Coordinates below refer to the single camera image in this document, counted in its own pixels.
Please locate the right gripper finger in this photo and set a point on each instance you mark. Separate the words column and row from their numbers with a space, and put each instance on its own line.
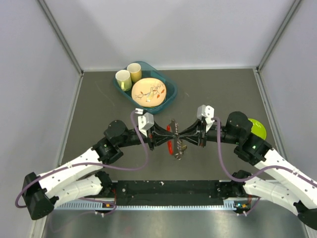
column 191, row 129
column 194, row 139

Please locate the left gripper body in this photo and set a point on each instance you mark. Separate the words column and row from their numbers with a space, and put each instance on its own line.
column 151, row 137

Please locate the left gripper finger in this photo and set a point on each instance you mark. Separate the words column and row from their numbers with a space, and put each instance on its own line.
column 161, row 139
column 159, row 131

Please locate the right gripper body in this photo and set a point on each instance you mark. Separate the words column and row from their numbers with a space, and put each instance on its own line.
column 202, row 134

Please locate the metal key holder red handle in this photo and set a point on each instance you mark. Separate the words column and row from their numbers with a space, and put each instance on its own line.
column 176, row 147

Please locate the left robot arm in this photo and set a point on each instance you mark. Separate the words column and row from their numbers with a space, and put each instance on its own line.
column 83, row 176

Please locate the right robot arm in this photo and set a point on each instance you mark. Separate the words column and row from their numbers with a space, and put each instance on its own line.
column 276, row 180

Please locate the floral beige plate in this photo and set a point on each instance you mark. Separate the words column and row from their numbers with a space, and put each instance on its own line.
column 149, row 92

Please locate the lime green plate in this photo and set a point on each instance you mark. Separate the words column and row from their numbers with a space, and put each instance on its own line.
column 258, row 128

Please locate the teal plastic tray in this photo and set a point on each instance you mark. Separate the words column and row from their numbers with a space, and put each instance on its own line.
column 150, row 72

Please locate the light green mug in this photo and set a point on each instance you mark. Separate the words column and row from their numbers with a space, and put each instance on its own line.
column 123, row 79

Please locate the yellow mug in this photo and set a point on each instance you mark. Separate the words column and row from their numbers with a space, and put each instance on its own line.
column 135, row 71

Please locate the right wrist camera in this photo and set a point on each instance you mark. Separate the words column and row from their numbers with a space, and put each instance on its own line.
column 205, row 112

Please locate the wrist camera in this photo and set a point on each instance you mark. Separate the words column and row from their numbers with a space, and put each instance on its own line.
column 145, row 121
column 205, row 112

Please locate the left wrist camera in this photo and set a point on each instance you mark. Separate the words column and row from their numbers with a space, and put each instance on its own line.
column 145, row 121

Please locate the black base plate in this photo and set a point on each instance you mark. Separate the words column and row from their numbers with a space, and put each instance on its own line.
column 173, row 192

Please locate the grey cable duct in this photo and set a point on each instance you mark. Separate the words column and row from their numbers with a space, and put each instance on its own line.
column 229, row 205

